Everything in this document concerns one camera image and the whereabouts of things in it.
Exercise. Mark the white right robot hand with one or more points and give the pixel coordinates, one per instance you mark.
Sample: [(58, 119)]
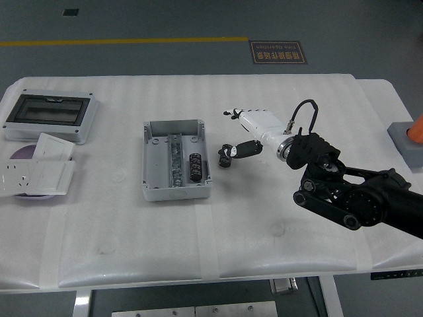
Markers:
[(261, 123)]

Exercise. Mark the black cylindrical battery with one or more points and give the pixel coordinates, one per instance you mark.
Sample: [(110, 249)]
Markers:
[(196, 166), (224, 162)]

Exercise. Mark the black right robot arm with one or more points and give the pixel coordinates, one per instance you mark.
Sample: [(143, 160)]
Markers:
[(370, 198)]

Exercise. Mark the grey open junction box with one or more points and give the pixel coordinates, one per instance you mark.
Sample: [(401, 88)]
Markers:
[(155, 165)]

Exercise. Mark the grey distribution box dark window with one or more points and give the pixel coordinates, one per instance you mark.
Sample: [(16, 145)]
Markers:
[(82, 128)]

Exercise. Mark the brown floor sign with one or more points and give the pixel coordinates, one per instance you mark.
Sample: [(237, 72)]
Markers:
[(278, 53)]

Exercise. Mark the white foam mat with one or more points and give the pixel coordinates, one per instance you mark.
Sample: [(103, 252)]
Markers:
[(231, 224)]

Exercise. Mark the grey block base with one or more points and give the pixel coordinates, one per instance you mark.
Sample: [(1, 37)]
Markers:
[(401, 138)]

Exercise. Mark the white table leg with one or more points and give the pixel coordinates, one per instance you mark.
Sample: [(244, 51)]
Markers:
[(82, 303), (332, 297)]

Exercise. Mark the black table control panel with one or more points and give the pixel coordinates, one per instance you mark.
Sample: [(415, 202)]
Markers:
[(396, 274)]

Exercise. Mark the black floor hatch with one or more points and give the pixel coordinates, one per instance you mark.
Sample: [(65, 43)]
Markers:
[(70, 12)]

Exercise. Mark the purple round plate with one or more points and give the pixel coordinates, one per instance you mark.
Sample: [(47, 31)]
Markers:
[(23, 152)]

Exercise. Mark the white socket panel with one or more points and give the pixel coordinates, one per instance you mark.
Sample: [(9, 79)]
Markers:
[(15, 180)]

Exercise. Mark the metal mounting rail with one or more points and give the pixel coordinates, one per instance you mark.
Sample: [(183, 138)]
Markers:
[(175, 158)]

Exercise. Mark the silver metal bracket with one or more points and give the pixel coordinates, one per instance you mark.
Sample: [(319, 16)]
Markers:
[(283, 286)]

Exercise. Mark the grey metal base plate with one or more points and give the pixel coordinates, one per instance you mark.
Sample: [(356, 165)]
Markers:
[(152, 312), (236, 309)]

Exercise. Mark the white switch panel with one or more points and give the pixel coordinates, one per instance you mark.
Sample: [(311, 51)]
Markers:
[(53, 176), (54, 148)]

